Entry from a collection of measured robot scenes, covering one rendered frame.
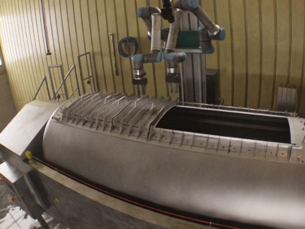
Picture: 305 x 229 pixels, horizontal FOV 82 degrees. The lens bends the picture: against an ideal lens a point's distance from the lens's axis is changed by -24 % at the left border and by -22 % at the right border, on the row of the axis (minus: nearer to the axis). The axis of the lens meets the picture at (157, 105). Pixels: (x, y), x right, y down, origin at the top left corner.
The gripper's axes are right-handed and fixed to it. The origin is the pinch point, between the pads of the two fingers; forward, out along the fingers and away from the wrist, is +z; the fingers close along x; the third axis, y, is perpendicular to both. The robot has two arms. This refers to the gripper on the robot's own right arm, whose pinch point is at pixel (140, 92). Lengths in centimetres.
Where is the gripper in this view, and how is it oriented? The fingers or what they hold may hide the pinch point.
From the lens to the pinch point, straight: 197.5
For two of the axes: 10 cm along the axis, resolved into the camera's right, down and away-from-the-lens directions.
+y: -4.4, 3.8, -8.1
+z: 0.9, 9.2, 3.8
